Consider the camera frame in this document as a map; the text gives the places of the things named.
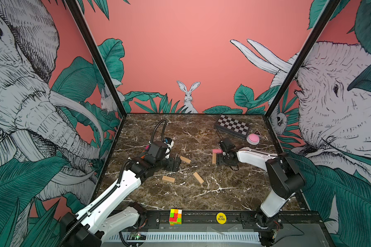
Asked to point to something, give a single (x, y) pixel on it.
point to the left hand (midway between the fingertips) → (174, 157)
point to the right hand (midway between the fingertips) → (221, 159)
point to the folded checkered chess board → (233, 126)
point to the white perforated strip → (188, 237)
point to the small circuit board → (137, 236)
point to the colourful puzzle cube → (175, 217)
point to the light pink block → (216, 151)
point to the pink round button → (253, 139)
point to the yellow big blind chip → (221, 218)
